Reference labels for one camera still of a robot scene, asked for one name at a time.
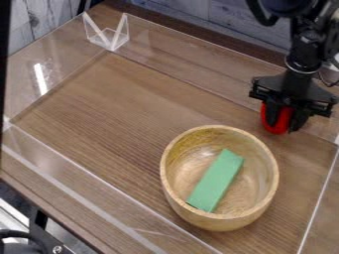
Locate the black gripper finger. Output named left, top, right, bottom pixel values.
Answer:
left=289, top=107, right=313, bottom=132
left=265, top=98, right=285, bottom=126

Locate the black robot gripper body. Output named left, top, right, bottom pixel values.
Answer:
left=250, top=62, right=338, bottom=117

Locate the red toy strawberry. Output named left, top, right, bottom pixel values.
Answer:
left=261, top=103, right=294, bottom=135

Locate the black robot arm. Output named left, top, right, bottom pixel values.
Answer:
left=246, top=0, right=339, bottom=134

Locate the green rectangular block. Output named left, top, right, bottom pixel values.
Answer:
left=186, top=149, right=245, bottom=212

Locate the wooden bowl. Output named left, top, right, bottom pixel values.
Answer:
left=159, top=125, right=279, bottom=231

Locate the clear acrylic corner bracket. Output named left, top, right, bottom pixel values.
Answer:
left=83, top=13, right=130, bottom=52

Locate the black table leg bracket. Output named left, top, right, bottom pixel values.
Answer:
left=30, top=208, right=76, bottom=254

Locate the black cable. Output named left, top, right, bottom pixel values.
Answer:
left=0, top=228, right=46, bottom=254

